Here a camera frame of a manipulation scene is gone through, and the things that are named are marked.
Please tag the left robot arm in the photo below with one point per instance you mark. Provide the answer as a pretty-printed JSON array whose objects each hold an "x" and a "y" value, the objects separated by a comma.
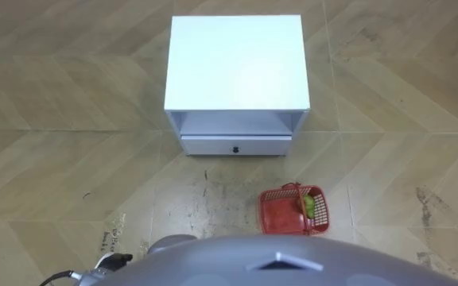
[{"x": 90, "y": 277}]

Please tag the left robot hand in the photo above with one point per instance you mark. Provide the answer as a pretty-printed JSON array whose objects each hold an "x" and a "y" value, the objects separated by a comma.
[{"x": 113, "y": 261}]

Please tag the robot body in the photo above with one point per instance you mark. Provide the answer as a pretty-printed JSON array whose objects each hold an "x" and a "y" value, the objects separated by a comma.
[{"x": 253, "y": 272}]

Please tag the green soft toy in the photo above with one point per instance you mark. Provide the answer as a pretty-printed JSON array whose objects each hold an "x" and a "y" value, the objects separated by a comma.
[{"x": 309, "y": 204}]

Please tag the white bedside cabinet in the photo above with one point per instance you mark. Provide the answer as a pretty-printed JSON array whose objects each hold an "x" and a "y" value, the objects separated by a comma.
[{"x": 235, "y": 63}]

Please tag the red plastic basket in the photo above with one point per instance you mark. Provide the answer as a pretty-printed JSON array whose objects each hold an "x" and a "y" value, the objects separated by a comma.
[{"x": 280, "y": 216}]

